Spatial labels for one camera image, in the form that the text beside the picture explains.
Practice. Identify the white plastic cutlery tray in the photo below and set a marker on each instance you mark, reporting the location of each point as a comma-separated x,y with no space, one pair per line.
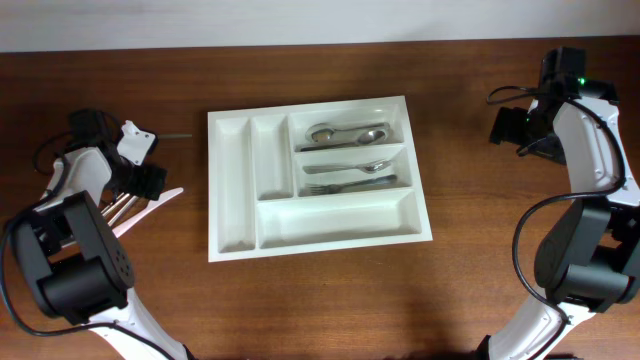
259,204

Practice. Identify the steel tablespoon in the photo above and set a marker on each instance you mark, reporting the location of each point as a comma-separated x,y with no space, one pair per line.
366,138
324,133

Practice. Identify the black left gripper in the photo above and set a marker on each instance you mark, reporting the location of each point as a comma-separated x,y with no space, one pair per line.
146,173

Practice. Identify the small teaspoon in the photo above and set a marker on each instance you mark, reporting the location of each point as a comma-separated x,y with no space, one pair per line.
174,136

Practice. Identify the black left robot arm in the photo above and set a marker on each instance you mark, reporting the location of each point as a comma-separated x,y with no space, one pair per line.
67,249

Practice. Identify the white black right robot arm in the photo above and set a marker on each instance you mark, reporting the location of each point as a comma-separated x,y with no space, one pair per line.
589,260

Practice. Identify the white plastic knife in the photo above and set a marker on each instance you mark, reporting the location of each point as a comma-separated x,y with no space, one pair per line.
150,207

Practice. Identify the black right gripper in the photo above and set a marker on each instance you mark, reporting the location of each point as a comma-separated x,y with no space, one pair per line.
507,127

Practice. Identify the steel fork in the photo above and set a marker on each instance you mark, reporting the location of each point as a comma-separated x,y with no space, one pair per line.
368,168
338,188

